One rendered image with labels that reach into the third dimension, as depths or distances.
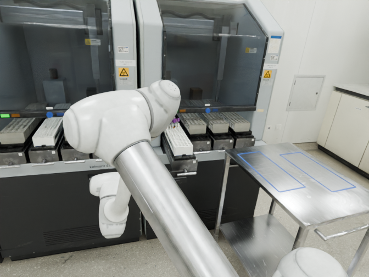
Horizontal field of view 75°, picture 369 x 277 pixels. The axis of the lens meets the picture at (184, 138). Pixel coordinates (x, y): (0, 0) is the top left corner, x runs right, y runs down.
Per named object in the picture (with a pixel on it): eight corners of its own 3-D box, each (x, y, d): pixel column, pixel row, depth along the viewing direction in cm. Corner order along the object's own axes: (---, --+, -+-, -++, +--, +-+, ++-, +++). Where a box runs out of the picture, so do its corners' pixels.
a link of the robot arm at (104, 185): (124, 176, 121) (126, 202, 114) (91, 179, 117) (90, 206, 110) (123, 167, 112) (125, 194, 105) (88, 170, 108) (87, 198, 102)
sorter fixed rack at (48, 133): (47, 127, 153) (45, 118, 150) (65, 126, 155) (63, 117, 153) (33, 148, 127) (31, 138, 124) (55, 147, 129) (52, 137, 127)
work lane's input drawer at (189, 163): (153, 125, 185) (153, 113, 181) (171, 123, 188) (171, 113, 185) (173, 178, 121) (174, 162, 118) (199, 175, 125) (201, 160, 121)
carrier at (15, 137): (27, 141, 130) (24, 131, 128) (26, 143, 128) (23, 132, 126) (2, 142, 127) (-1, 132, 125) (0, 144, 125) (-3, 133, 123)
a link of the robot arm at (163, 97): (151, 106, 85) (117, 113, 75) (174, 67, 72) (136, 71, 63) (171, 136, 81) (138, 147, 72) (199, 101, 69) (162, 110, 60)
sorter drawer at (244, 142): (201, 114, 215) (202, 104, 211) (216, 113, 218) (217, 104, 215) (238, 152, 151) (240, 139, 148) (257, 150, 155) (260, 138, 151)
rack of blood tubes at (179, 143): (163, 135, 152) (164, 126, 149) (179, 134, 154) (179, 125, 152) (174, 158, 126) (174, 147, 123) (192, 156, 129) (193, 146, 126)
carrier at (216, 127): (227, 131, 159) (228, 122, 157) (228, 132, 157) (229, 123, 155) (210, 132, 156) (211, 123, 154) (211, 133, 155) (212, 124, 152)
